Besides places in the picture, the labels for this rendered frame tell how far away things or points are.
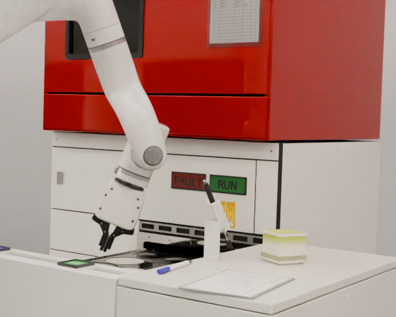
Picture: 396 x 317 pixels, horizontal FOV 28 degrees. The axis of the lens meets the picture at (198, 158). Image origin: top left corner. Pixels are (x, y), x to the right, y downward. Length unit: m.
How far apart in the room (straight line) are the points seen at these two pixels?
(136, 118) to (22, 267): 0.41
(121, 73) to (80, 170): 0.69
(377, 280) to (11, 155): 3.41
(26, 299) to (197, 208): 0.64
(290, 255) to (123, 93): 0.52
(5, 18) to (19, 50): 3.17
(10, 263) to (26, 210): 3.07
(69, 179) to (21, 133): 2.36
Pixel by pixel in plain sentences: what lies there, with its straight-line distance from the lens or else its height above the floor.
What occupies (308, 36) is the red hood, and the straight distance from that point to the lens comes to 2.19.
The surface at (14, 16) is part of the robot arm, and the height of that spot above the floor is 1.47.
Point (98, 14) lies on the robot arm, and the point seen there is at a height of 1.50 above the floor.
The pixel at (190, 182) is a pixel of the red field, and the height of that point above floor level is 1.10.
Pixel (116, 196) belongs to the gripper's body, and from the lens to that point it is 1.88.
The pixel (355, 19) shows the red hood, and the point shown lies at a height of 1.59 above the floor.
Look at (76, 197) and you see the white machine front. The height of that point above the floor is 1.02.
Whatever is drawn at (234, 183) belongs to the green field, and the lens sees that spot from 2.11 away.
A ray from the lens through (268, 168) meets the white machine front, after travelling 2.06.
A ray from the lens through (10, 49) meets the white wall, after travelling 4.93.
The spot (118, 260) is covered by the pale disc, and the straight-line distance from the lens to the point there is 2.07.
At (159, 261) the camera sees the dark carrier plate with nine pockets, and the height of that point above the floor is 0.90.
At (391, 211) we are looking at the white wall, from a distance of 3.52.
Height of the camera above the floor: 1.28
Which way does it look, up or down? 3 degrees down
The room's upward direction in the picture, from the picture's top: 2 degrees clockwise
